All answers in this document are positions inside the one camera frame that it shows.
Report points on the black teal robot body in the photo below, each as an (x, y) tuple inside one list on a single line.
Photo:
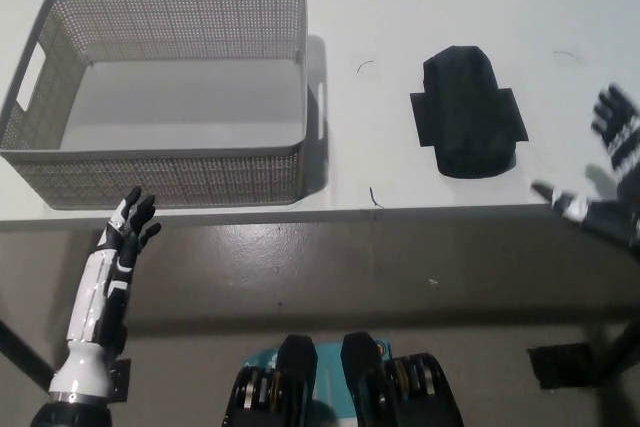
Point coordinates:
[(360, 387)]

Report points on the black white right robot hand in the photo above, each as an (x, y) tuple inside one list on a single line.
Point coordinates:
[(620, 217)]

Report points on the black fabric pencil case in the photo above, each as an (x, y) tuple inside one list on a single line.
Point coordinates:
[(465, 112)]

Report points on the thin black thread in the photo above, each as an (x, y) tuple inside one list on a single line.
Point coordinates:
[(374, 198), (365, 65)]

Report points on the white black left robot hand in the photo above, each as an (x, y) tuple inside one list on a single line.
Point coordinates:
[(97, 292)]

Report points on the black table leg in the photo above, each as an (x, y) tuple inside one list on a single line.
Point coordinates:
[(620, 352), (22, 352)]

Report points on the grey perforated storage basket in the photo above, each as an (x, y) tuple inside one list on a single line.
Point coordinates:
[(165, 172)]

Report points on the large black floor tape patch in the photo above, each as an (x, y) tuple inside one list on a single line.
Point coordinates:
[(562, 364)]

